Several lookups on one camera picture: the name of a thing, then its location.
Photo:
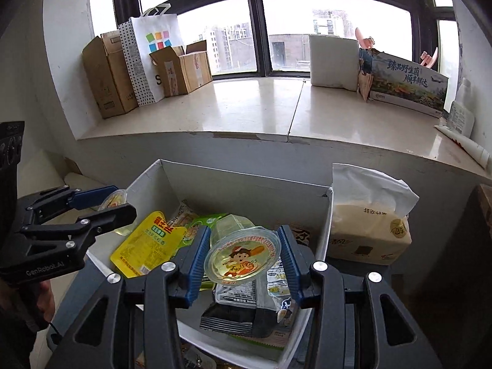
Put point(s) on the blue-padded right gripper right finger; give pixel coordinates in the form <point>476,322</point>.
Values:
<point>358,321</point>

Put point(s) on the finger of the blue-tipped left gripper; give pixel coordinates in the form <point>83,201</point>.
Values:
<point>92,196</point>

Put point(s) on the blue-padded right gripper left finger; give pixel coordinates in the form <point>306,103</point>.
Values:
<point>171,286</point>

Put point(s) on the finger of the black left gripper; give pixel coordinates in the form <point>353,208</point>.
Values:
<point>103,220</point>

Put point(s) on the yellow pouch snack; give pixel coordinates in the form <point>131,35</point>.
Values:
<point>152,243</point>

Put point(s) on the clear jelly cup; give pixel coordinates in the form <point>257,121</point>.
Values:
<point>240,251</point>

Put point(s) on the person's left hand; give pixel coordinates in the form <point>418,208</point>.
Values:
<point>33,300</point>

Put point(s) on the cream sofa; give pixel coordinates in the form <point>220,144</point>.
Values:
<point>45,170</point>

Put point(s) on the silver grey snack packet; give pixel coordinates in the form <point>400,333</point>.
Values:
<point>269,291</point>

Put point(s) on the orange cartoon snack packet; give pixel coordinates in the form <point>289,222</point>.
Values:
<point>184,216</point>

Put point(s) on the beige tissue pack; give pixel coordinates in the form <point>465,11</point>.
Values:
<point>370,215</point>

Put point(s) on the green snack packet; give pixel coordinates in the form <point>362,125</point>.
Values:
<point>209,221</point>

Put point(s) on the white open cardboard box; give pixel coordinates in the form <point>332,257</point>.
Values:
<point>268,202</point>

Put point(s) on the tall brown cardboard box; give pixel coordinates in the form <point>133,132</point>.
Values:
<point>107,74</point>

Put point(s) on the small open cardboard box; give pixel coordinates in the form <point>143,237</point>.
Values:
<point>182,71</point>

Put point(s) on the white dotted paper bag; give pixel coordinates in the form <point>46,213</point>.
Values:
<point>155,29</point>

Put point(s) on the wooden side shelf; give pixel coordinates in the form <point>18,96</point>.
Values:
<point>484,194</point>

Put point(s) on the white tube on sill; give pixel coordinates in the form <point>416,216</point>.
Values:
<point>477,152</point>

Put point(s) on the white bottle on sill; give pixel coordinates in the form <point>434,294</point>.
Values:
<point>461,118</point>

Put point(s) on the printed landscape gift box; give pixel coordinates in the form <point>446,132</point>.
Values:
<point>386,78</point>

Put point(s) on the white square box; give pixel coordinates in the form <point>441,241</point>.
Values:
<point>334,62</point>

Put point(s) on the black window frame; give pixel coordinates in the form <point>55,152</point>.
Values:
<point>261,19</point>

